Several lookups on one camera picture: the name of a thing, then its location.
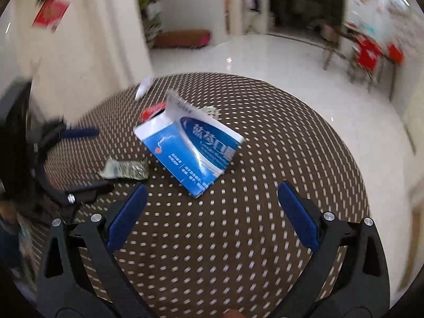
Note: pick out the chair with red cover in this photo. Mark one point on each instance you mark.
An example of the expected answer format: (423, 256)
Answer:
(367, 53)

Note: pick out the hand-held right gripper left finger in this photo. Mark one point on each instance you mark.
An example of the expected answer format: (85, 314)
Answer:
(127, 218)

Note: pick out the dark wooden dining table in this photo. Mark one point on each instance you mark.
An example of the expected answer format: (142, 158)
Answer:
(334, 36)

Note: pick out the round table with polka-dot cloth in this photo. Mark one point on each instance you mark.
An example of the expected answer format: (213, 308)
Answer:
(265, 139)

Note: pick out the glass sliding door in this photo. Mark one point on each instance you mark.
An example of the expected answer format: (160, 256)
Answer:
(304, 0)

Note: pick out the torn red cardboard box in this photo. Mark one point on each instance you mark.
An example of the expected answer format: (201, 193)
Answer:
(150, 112)

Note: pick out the small crumpled wrapper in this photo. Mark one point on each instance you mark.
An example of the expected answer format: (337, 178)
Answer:
(210, 111)

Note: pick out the person's right hand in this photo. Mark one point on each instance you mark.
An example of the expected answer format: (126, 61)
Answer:
(233, 314)

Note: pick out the red diamond door decoration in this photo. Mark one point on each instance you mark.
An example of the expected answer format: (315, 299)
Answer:
(51, 14)

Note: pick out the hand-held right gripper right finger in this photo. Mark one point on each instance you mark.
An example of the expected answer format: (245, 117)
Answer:
(298, 217)

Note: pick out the clear plastic wrapper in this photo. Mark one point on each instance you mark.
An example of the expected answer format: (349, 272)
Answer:
(127, 169)

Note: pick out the white shelf rack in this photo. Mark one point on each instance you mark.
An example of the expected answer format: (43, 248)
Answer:
(150, 13)

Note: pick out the blue and white carton box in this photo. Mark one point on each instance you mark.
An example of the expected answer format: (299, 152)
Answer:
(172, 149)

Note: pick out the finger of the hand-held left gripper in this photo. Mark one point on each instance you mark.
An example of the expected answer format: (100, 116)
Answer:
(96, 187)
(81, 133)

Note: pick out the red upholstered bench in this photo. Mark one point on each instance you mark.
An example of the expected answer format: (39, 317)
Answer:
(182, 38)

